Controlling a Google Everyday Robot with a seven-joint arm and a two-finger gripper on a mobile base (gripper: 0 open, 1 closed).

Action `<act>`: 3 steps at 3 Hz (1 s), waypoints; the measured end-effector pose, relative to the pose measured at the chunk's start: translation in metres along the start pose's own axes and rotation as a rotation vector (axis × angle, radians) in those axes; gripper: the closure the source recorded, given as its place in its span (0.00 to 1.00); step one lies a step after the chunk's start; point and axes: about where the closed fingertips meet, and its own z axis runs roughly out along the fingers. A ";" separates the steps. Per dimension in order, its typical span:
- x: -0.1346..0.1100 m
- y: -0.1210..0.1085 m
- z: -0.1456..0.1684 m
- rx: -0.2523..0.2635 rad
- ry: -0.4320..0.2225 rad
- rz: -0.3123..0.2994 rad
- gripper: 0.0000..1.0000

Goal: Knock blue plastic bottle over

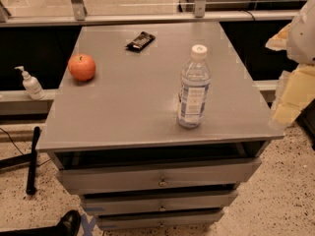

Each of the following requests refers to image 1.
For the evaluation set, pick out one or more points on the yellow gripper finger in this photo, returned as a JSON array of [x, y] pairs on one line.
[[279, 40], [295, 91]]

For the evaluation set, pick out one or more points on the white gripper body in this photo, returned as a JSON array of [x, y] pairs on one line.
[[303, 38]]

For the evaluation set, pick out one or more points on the blue plastic water bottle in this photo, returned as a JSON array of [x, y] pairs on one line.
[[195, 79]]

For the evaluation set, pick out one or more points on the white pump dispenser bottle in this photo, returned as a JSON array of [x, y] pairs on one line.
[[31, 84]]

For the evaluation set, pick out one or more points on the middle grey drawer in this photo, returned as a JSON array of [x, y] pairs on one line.
[[159, 203]]

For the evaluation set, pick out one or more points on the grey drawer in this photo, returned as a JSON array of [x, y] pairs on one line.
[[159, 203], [158, 176], [158, 219]]

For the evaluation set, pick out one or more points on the black snack wrapper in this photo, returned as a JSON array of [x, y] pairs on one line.
[[140, 42]]

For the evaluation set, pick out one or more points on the top grey drawer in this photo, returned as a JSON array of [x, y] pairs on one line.
[[158, 176]]

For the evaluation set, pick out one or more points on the grey drawer cabinet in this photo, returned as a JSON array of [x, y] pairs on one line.
[[126, 116]]

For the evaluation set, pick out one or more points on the red apple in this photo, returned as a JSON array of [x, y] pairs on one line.
[[82, 67]]

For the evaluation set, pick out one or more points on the bottom grey drawer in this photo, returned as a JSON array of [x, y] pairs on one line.
[[158, 219]]

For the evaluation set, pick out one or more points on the black shoe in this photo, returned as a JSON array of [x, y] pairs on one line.
[[70, 223]]

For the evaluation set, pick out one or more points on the black floor stand bar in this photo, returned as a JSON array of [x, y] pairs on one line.
[[31, 189]]

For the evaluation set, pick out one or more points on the metal railing frame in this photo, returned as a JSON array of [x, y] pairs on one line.
[[46, 13]]

